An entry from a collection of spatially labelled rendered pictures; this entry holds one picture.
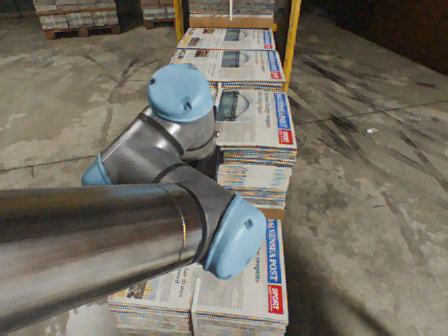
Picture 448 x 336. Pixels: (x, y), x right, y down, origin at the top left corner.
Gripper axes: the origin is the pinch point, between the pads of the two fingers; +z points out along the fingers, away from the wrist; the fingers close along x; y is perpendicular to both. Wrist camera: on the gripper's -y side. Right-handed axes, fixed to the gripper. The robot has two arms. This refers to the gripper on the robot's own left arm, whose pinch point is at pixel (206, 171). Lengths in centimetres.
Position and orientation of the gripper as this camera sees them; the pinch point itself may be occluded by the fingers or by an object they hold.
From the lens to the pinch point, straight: 68.2
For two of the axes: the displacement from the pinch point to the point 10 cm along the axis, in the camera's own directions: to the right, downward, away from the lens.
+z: 0.4, 3.6, 9.3
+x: 10.0, 0.6, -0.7
